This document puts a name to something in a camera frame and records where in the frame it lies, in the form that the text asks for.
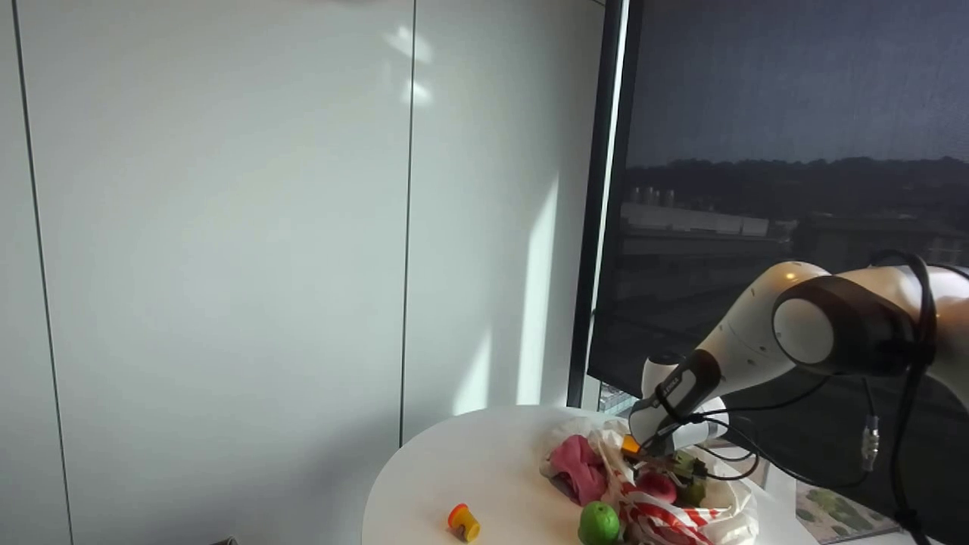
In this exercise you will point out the red toy fruit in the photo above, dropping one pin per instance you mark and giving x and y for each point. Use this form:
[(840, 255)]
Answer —
[(655, 485)]

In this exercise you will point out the large glass window with frame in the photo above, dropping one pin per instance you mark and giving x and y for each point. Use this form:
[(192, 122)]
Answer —
[(708, 100)]

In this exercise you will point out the bright green toy ball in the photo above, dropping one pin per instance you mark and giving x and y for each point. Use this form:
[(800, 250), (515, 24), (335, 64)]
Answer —
[(601, 523)]

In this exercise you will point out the pink soft object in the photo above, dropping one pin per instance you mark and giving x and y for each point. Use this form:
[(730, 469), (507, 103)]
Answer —
[(575, 469)]

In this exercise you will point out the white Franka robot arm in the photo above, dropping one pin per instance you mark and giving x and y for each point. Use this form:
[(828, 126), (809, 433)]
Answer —
[(808, 327)]

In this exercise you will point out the small orange yellow toy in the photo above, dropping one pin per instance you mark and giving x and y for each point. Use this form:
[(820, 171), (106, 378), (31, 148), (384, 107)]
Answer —
[(465, 523)]

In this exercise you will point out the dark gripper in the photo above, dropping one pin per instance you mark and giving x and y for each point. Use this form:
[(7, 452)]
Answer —
[(655, 424)]

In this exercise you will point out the dark green toy fruit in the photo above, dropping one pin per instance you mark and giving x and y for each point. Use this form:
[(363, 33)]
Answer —
[(691, 470)]

